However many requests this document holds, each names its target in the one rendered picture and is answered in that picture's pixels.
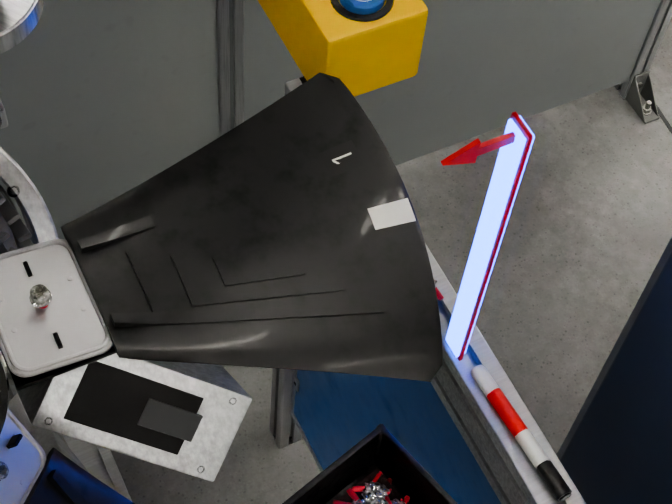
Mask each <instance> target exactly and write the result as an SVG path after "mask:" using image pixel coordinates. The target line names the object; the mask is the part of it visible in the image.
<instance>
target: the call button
mask: <svg viewBox="0 0 672 504"><path fill-rule="evenodd" d="M384 2H385V0H340V3H341V5H342V6H343V7H344V8H345V9H346V10H348V11H349V12H352V13H355V14H359V15H368V14H373V13H375V12H377V11H379V10H380V9H381V8H382V7H383V5H384Z"/></svg>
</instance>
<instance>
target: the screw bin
mask: <svg viewBox="0 0 672 504"><path fill-rule="evenodd" d="M375 469H377V470H378V471H381V472H382V473H383V476H384V477H385V478H386V479H388V478H391V479H392V480H393V481H392V483H391V485H392V486H393V487H394V488H395V489H396V490H397V491H398V492H399V493H400V494H401V495H402V496H403V498H404V497H405V496H406V495H407V496H409V497H410V499H409V502H408V503H409V504H458V503H457V502H456V501H455V500H454V499H453V498H452V497H451V496H450V495H449V494H448V493H447V492H446V491H445V490H444V489H443V488H442V487H441V486H440V485H439V483H438V482H437V481H436V480H435V479H434V478H433V477H432V476H431V475H430V474H429V473H428V472H427V471H426V470H425V469H424V468H423V467H422V466H421V465H420V464H419V463H418V462H417V461H416V459H415V458H414V457H413V456H412V455H411V454H410V453H409V452H408V451H407V450H406V449H405V448H404V447H403V446H402V445H401V444H400V443H399V442H398V441H397V440H396V439H395V438H394V437H393V435H392V434H391V433H390V432H389V431H388V430H387V429H386V427H385V426H384V425H383V424H379V425H378V426H377V427H376V429H374V430H373V431H372V432H371V433H369V434H368V435H367V436H366V437H364V438H363V439H362V440H361V441H359V442H358V443H357V444H356V445H354V446H353V447H352V448H351V449H349V450H348V451H347V452H346V453H344V454H343V455H342V456H341V457H339V458H338V459H337V460H336V461H334V462H333V463H332V464H331V465H329V466H328V467H327V468H326V469H324V470H323V471H322V472H321V473H319V474H318V475H317V476H316V477H314V478H313V479H312V480H311V481H309V482H308V483H307V484H306V485H304V486H303V487H302V488H301V489H299V490H298V491H297V492H296V493H294V494H293V495H292V496H291V497H289V498H288V499H287V500H286V501H284V502H283V503H282V504H333V501H334V500H338V499H339V498H340V497H342V496H343V495H344V494H345V493H347V490H348V489H349V488H352V487H353V486H355V485H356V484H358V483H359V482H360V481H361V480H363V479H364V478H365V477H366V476H367V475H369V474H370V473H371V472H372V471H374V470H375Z"/></svg>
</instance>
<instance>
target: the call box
mask: <svg viewBox="0 0 672 504"><path fill-rule="evenodd" d="M258 2H259V3H260V5H261V7H262V8H263V10H264V12H265V13H266V15H267V17H268V18H269V20H270V21H271V23H272V25H273V26H274V28H275V30H276V31H277V33H278V35H279V36H280V38H281V39H282V41H283V43H284V44H285V46H286V48H287V49H288V51H289V53H290V54H291V56H292V58H293V59H294V61H295V62H296V64H297V66H298V67H299V69H300V71H301V72H302V74H303V76H304V77H305V79H306V80H307V81H308V80H309V79H311V78H312V77H314V76H315V75H317V74H318V73H324V74H327V75H330V76H334V77H337V78H339V79H340V80H341V81H342V82H343V83H344V84H345V86H346V87H347V88H348V89H349V91H350V92H351V93H352V95H353V96H354V97H355V96H358V95H361V94H364V93H367V92H370V91H373V90H376V89H378V88H381V87H384V86H387V85H390V84H393V83H396V82H399V81H402V80H405V79H408V78H410V77H413V76H415V75H416V74H417V72H418V66H419V61H420V55H421V49H422V44H423V38H424V33H425V27H426V22H427V16H428V9H427V6H426V5H425V4H424V2H423V1H422V0H385V2H384V5H383V7H382V8H381V9H380V10H379V11H377V12H375V13H373V14H368V15H359V14H355V13H352V12H349V11H348V10H346V9H345V8H344V7H343V6H342V5H341V3H340V0H258Z"/></svg>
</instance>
